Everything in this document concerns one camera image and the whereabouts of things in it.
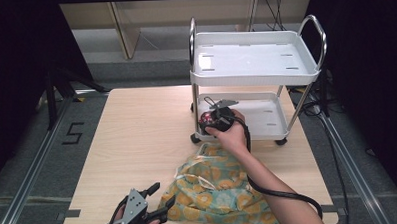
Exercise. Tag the yellow green floral cloth bag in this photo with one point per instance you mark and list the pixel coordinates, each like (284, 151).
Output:
(203, 198)

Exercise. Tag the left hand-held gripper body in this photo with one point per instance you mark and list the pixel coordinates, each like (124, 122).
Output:
(134, 207)

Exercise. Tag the person's right hand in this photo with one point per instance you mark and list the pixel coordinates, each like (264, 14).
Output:
(232, 137)

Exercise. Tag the white two-tier trolley cart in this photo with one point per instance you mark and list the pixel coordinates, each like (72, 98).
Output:
(251, 56)

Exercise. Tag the black table bracket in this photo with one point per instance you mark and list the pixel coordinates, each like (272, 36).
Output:
(330, 208)
(70, 214)

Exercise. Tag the wooden furniture panel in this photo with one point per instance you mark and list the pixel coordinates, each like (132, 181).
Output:
(127, 31)

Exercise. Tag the red round can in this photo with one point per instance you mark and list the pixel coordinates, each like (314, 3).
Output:
(206, 117)

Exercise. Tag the metal floor rail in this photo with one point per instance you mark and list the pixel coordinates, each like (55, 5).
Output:
(352, 173)
(32, 174)

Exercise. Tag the black metal stand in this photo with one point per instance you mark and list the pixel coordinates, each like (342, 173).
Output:
(51, 103)

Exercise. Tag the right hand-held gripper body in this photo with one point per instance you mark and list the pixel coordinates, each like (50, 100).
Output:
(224, 119)

